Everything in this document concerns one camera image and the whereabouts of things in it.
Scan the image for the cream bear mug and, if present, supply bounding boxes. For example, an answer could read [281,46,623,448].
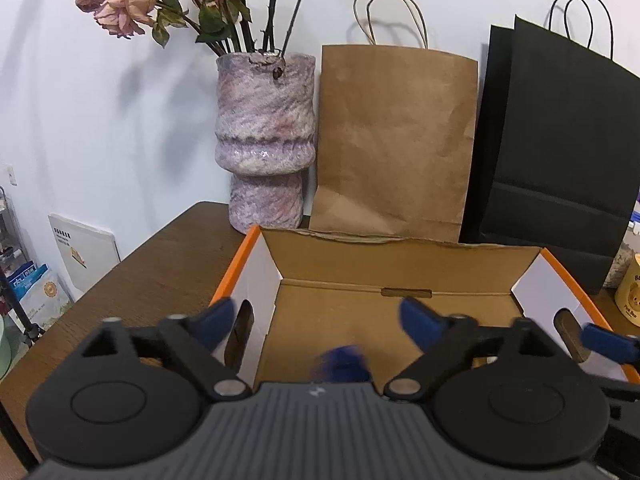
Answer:
[614,252,640,328]

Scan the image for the dried pink roses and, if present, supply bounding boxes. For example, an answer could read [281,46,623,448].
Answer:
[70,0,331,58]

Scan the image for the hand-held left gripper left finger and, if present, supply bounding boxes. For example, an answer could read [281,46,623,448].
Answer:
[80,297,253,403]

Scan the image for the metal wire rack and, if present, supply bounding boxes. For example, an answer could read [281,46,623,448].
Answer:
[0,185,31,281]

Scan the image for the blue white packet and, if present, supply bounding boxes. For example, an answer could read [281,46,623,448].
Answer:
[5,262,73,332]

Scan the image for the orange cardboard box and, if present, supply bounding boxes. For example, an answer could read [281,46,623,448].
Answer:
[210,225,640,392]

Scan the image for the brown paper bag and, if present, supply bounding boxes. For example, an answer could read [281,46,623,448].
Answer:
[308,0,479,245]

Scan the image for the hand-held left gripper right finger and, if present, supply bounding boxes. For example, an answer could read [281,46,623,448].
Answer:
[382,296,558,403]

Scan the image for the black tripod stand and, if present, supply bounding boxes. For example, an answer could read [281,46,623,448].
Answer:
[0,270,45,471]

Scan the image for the black paper bag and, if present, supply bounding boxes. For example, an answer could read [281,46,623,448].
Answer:
[459,0,640,296]

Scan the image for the white flat box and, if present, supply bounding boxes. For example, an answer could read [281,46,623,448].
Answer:
[48,212,121,293]

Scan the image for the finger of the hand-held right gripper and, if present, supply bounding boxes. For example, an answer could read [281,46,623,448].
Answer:
[575,322,640,386]

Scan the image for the blurred blue object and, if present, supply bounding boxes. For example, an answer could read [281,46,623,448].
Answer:
[312,345,373,383]

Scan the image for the mottled purple vase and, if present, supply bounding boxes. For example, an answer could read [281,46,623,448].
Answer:
[215,50,317,236]

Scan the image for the clear plastic seed container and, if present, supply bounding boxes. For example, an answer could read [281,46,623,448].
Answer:
[602,220,640,288]

